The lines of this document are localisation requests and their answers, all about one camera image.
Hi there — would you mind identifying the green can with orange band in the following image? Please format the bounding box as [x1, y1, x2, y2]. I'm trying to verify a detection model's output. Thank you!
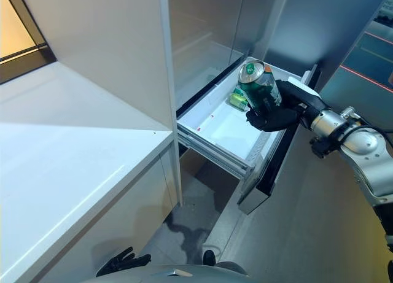
[238, 58, 282, 111]

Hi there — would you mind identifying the bottom fridge drawer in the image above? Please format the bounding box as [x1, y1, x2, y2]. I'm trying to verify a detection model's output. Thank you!
[179, 146, 243, 206]

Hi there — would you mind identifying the stainless steel fridge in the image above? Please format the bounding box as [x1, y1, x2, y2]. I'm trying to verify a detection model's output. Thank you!
[167, 0, 292, 112]

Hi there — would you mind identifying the silver robot torso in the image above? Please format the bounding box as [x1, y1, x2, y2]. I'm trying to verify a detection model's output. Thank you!
[95, 261, 250, 283]

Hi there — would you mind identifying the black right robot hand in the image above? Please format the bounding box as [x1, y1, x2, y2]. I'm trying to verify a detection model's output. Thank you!
[244, 79, 329, 133]

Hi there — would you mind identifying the dark framed window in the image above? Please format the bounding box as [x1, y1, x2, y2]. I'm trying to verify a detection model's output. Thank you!
[0, 0, 58, 85]

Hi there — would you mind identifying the grey tall side panel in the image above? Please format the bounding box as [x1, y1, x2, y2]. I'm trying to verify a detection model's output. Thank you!
[263, 0, 388, 92]

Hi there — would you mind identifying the yellow green drink can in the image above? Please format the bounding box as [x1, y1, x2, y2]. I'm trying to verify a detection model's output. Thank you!
[228, 92, 249, 110]

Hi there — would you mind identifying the fridge drawer with white bin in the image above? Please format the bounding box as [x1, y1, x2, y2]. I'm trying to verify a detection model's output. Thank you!
[176, 57, 321, 215]

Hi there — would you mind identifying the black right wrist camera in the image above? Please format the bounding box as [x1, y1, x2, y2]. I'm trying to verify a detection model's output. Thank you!
[309, 134, 338, 158]

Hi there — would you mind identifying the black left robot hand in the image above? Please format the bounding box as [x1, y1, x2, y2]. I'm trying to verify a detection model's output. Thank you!
[96, 246, 152, 277]

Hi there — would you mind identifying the white counter cabinet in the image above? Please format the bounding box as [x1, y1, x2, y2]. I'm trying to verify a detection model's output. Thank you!
[0, 61, 182, 283]

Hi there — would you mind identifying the tall white cabinet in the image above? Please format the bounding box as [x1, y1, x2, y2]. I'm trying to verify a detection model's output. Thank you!
[18, 0, 182, 211]

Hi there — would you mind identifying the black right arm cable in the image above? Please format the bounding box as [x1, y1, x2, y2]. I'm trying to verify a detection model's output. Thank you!
[331, 122, 374, 152]

